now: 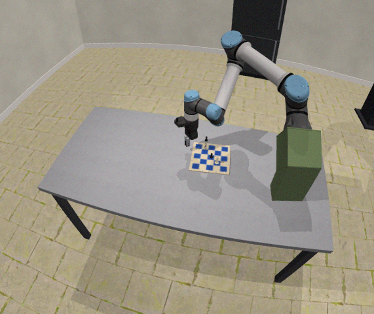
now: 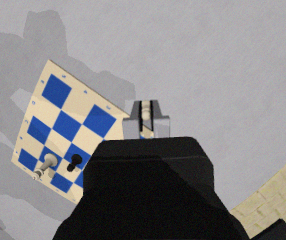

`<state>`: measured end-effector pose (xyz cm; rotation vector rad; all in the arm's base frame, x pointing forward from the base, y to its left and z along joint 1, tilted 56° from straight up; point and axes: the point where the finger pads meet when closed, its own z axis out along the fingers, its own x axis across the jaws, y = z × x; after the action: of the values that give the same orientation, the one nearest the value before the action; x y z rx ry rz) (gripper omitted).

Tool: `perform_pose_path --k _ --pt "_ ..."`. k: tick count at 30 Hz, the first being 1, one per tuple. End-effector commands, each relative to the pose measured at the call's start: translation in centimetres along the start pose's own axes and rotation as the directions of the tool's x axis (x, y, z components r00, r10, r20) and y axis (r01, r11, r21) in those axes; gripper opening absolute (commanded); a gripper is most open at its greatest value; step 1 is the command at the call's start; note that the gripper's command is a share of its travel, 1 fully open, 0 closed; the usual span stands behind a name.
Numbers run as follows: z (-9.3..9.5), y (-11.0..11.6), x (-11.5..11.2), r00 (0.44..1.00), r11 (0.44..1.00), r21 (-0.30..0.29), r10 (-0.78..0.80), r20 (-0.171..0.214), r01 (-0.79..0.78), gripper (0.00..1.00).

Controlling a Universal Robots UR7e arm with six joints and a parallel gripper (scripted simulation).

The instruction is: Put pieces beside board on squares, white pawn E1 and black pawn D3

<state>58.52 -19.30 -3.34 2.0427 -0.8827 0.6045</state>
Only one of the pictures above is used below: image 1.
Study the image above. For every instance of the blue and cream chessboard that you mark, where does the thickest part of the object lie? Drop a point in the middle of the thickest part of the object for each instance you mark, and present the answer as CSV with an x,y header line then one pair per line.
x,y
201,161

